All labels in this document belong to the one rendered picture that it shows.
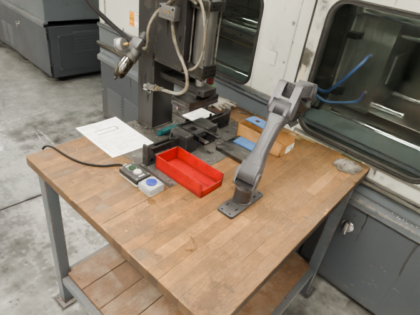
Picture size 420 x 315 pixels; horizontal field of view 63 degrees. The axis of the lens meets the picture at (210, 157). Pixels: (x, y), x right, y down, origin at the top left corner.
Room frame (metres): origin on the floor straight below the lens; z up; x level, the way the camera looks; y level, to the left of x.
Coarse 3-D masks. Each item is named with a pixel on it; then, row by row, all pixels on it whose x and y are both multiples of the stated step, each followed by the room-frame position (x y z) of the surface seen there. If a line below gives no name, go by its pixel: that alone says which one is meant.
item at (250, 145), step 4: (236, 140) 1.39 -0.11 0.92; (240, 140) 1.39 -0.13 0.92; (244, 140) 1.40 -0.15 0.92; (248, 140) 1.40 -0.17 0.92; (240, 144) 1.35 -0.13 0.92; (244, 144) 1.36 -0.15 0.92; (248, 144) 1.36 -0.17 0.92; (252, 144) 1.37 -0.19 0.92; (248, 148) 1.33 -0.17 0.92; (252, 148) 1.34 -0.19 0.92
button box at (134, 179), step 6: (66, 156) 1.09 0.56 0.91; (84, 162) 1.06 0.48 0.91; (132, 162) 1.08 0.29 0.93; (120, 168) 1.03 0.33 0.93; (126, 168) 1.04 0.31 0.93; (138, 168) 1.05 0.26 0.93; (120, 174) 1.03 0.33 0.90; (126, 174) 1.01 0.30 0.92; (132, 174) 1.00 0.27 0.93; (138, 174) 1.01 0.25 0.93; (144, 174) 1.01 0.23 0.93; (150, 174) 1.02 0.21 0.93; (132, 180) 0.98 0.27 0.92; (138, 180) 0.98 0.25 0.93
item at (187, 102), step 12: (168, 72) 1.46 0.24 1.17; (180, 72) 1.46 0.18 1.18; (180, 84) 1.35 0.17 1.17; (192, 84) 1.33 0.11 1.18; (204, 84) 1.35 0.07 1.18; (180, 96) 1.29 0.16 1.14; (192, 96) 1.29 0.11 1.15; (204, 96) 1.28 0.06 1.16; (216, 96) 1.36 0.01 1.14; (180, 108) 1.30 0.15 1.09; (192, 108) 1.25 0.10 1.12
